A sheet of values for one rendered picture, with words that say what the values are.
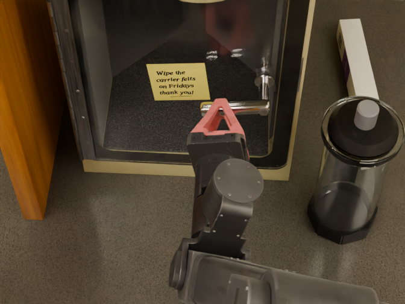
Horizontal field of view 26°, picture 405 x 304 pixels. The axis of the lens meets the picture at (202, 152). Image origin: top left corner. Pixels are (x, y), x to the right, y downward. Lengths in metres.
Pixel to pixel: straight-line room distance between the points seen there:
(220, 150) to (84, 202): 0.37
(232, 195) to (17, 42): 0.37
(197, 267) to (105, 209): 0.44
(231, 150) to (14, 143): 0.30
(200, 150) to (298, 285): 0.47
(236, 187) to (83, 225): 0.44
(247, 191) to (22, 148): 0.37
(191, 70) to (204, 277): 0.33
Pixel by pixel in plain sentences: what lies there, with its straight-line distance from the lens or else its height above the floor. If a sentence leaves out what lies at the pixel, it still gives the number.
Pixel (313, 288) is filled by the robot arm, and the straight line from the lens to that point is 0.61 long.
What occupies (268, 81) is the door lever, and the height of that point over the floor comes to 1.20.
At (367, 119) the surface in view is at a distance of 1.13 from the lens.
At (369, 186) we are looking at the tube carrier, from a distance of 1.20.
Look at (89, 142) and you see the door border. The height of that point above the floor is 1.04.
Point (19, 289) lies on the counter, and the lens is 1.30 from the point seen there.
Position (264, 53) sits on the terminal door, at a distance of 1.11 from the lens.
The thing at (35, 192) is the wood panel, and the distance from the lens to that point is 1.28.
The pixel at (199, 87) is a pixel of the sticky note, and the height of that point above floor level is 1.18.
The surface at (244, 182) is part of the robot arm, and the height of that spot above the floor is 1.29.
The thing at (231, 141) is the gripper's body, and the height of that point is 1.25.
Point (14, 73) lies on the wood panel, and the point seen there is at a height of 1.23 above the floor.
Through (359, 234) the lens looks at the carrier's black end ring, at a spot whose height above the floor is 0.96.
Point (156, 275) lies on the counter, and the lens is 1.29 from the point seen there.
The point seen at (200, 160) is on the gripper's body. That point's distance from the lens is 1.06.
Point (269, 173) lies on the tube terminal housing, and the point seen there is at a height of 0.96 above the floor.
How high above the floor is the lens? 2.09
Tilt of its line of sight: 56 degrees down
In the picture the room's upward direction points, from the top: straight up
